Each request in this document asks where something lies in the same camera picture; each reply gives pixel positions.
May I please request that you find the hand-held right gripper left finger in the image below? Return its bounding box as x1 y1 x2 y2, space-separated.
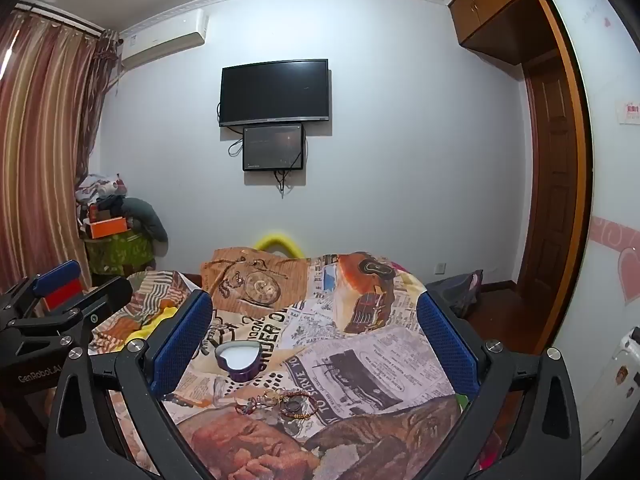
45 288 216 480

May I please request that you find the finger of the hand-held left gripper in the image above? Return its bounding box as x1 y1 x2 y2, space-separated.
10 276 135 350
0 260 83 328

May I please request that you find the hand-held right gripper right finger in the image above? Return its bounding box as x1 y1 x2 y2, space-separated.
415 288 584 480

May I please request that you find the purple heart-shaped box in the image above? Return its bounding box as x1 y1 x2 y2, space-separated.
214 341 263 381

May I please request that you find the braided charm bracelet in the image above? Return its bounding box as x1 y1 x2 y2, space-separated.
234 394 272 417

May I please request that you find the red beaded bracelet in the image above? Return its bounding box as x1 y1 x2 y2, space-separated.
277 391 321 419

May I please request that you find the red box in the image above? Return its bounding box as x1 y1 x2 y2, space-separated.
42 280 84 314

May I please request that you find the yellow cloth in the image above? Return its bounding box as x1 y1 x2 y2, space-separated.
131 305 177 345

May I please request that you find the dark bag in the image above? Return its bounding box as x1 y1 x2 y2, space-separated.
425 269 485 319

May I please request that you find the orange box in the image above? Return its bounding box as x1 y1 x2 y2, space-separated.
86 217 129 240

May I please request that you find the grey green garment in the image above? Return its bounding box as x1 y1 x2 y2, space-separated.
120 197 170 244

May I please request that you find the pile of clothes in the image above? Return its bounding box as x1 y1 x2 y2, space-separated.
75 173 132 221

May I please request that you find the printed blanket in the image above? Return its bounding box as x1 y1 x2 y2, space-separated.
90 247 482 480

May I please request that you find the striped brown curtain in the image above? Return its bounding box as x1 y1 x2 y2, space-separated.
0 5 123 311

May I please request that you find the white appliance with stickers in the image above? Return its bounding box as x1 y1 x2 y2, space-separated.
580 327 640 467

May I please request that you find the brown wooden door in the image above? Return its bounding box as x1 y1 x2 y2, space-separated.
515 55 577 343

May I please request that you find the pink heart sticker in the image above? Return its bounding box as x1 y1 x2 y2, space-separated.
590 215 640 307

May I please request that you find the small black monitor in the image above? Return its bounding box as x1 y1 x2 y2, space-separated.
242 124 307 173

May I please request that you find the white wardrobe sliding door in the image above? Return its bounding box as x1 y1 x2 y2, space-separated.
545 0 640 361

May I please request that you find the curtain rod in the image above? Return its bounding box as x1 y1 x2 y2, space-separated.
15 2 107 37

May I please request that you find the white air conditioner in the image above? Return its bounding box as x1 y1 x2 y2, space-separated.
120 7 210 68

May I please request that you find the wooden overhead cabinet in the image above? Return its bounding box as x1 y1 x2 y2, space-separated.
447 0 557 67

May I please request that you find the yellow foam ring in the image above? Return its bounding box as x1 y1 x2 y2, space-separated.
255 230 303 258

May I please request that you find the black wall television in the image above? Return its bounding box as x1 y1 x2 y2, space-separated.
220 59 332 128

